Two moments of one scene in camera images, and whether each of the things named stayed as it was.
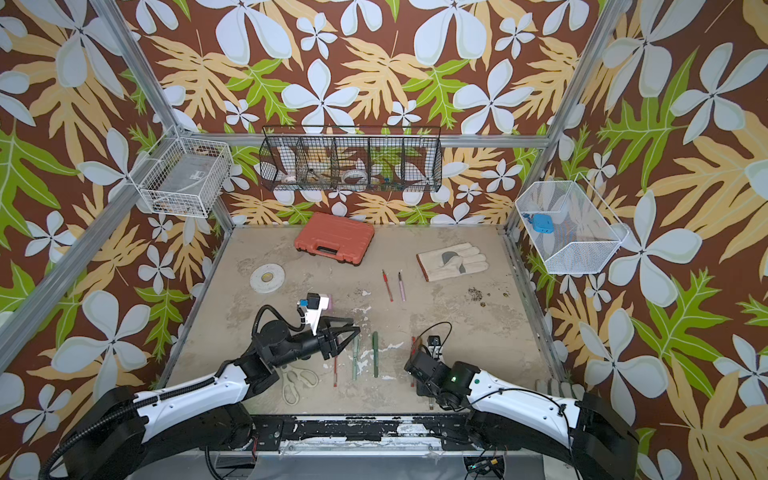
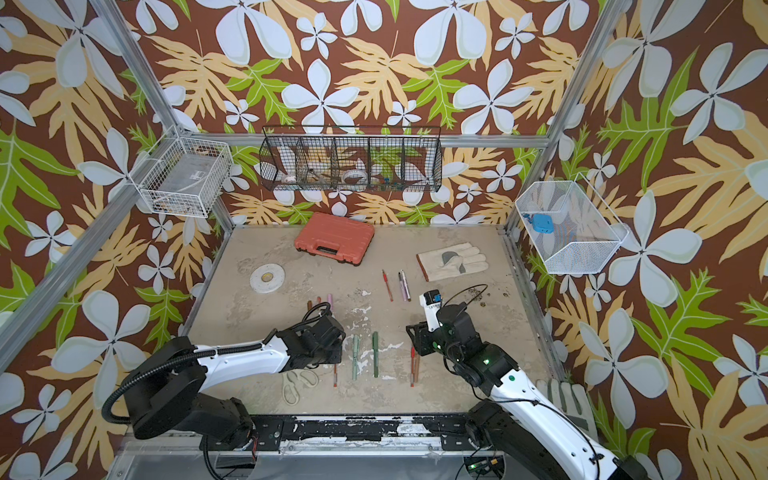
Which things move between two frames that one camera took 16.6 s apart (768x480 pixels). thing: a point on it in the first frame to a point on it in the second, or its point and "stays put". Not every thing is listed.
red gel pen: (386, 280) stays put
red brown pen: (413, 353) stays put
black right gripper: (417, 369) to (421, 339)
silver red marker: (402, 287) stays put
